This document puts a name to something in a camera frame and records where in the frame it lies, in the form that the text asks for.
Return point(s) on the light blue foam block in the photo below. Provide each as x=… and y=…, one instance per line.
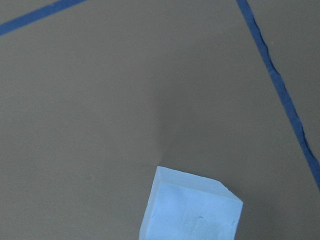
x=184, y=206

